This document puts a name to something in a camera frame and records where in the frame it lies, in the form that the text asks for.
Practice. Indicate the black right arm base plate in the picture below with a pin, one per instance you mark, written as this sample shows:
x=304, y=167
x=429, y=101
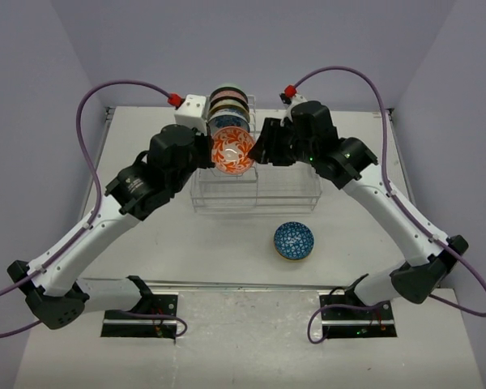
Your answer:
x=340, y=323

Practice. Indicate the orange floral patterned bowl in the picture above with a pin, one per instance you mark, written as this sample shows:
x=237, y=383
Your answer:
x=230, y=152

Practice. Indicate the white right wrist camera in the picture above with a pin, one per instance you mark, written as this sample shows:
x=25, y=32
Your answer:
x=290, y=98

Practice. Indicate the pink patterned bowl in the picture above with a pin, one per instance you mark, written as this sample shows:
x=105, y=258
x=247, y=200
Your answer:
x=228, y=93

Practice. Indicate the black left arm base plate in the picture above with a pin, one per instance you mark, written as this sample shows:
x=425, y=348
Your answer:
x=155, y=321

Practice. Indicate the blue triangle patterned bowl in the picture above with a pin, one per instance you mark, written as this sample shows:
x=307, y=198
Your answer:
x=294, y=239

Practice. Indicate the mint green bowl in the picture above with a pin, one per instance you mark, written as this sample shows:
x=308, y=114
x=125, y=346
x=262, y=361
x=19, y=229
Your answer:
x=229, y=86

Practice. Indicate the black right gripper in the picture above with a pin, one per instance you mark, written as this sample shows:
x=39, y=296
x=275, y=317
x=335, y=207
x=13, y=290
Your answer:
x=267, y=147

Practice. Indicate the yellow blue patterned bowl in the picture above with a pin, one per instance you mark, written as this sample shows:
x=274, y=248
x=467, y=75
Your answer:
x=293, y=260

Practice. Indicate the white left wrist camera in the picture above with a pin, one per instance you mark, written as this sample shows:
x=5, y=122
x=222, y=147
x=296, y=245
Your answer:
x=192, y=113

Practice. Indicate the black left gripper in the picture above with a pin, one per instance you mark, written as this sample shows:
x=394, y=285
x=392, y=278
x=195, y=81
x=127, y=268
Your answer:
x=206, y=141

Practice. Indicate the yellow flower leaf bowl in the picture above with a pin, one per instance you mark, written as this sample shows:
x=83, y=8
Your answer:
x=230, y=104

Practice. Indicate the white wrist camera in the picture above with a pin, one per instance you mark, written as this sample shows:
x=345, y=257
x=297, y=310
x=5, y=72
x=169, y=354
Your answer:
x=192, y=113
x=290, y=98

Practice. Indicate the white wire dish rack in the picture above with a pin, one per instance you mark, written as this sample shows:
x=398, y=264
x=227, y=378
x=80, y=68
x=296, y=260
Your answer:
x=261, y=190

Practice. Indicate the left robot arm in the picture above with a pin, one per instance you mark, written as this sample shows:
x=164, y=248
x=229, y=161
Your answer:
x=54, y=288

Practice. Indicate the blue white floral bowl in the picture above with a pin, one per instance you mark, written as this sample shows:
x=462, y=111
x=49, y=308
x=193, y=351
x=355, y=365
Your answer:
x=226, y=120

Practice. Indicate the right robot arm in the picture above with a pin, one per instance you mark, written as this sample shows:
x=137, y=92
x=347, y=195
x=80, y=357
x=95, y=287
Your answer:
x=308, y=135

